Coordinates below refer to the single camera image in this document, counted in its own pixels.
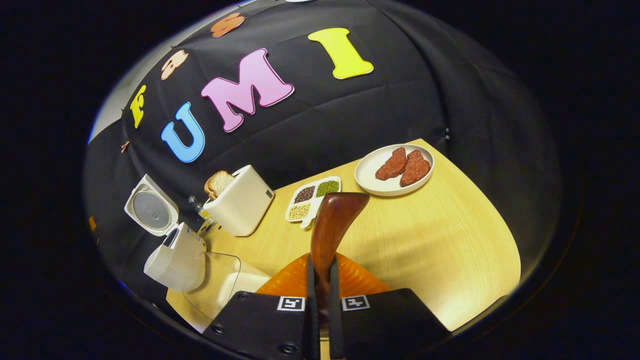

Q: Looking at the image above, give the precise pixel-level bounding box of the black backdrop cloth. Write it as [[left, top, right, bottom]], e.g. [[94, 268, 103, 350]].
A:
[[82, 0, 563, 301]]

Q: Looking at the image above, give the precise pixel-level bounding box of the red meat slice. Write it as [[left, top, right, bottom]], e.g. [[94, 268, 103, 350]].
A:
[[375, 147, 408, 181], [399, 150, 432, 187]]

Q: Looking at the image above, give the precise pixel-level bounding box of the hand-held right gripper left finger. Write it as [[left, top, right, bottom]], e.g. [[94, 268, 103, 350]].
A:
[[202, 252, 321, 360]]

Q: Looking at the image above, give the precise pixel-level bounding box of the white toaster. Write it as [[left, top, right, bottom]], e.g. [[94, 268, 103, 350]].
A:
[[202, 165, 275, 237]]

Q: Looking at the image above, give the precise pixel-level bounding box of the white round plate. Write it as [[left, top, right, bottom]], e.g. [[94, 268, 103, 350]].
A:
[[354, 144, 435, 197]]

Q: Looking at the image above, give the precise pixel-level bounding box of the toast bread slice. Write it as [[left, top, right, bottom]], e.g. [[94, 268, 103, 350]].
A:
[[204, 170, 236, 201]]

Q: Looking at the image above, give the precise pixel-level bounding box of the white divided bean tray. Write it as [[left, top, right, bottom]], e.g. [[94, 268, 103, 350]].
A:
[[285, 176, 342, 229]]

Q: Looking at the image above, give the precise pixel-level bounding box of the small glass bottle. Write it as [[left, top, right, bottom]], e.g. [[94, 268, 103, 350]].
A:
[[188, 195, 216, 223]]

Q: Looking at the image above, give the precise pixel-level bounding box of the clear plastic rice container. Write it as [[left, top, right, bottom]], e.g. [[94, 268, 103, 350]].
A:
[[182, 251, 272, 321]]

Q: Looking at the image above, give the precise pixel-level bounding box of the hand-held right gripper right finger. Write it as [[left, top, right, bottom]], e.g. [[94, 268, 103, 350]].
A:
[[327, 252, 451, 360]]

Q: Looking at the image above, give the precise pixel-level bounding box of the wooden spoon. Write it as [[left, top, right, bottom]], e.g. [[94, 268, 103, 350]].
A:
[[310, 192, 371, 326]]

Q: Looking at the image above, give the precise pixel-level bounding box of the white rice cooker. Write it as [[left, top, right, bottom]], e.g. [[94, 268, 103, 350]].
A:
[[124, 174, 207, 293]]

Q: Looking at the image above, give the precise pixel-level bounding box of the white rice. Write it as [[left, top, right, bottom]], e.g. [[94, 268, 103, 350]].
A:
[[220, 270, 272, 301]]

